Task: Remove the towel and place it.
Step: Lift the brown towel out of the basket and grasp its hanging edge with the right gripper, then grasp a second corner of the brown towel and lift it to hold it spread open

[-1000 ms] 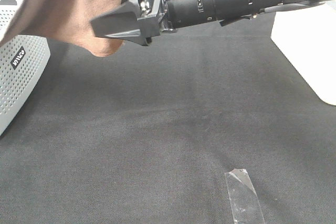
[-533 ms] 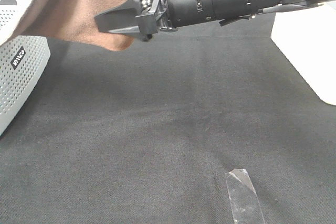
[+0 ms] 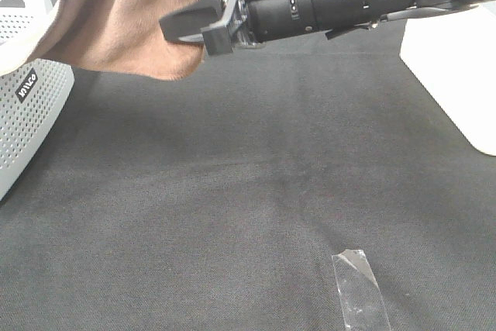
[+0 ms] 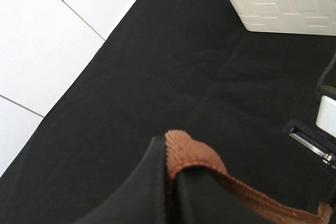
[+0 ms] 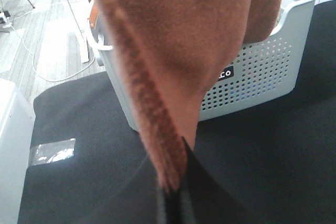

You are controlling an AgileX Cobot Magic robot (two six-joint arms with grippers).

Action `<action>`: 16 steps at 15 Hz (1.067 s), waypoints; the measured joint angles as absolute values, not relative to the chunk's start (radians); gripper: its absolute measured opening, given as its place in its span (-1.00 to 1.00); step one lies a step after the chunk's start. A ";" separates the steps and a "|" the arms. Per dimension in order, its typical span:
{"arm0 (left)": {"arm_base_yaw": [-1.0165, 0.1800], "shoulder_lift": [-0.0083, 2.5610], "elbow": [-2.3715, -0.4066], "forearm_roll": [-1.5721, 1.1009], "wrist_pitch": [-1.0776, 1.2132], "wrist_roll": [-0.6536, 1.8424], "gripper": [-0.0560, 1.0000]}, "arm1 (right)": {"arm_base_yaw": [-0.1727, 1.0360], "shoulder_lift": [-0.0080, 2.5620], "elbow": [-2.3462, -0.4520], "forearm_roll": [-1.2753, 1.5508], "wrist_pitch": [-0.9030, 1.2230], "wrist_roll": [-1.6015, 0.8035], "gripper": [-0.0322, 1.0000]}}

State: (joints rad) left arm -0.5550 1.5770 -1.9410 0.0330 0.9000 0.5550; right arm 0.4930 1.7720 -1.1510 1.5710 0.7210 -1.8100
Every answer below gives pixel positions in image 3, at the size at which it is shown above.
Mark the black table cloth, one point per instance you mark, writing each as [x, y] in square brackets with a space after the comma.
[217, 202]

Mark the white storage box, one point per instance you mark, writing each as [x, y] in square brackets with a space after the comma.
[453, 57]

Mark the clear tape strip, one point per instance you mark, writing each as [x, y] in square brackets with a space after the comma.
[360, 297]

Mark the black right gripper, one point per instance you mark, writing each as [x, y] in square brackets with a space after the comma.
[229, 24]

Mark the grey perforated laundry basket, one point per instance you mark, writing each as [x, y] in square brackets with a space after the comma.
[32, 93]

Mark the brown towel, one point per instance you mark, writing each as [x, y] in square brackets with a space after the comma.
[122, 36]

